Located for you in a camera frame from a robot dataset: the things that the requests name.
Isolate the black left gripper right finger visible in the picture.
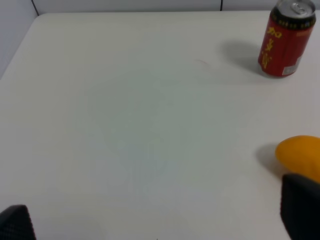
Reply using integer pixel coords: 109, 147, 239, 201
280, 173, 320, 240

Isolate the red herbal tea can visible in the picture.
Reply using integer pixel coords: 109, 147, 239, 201
258, 0, 316, 78

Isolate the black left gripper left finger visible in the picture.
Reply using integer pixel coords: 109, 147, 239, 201
0, 204, 36, 240

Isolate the yellow orange mango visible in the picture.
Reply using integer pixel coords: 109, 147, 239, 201
275, 135, 320, 183

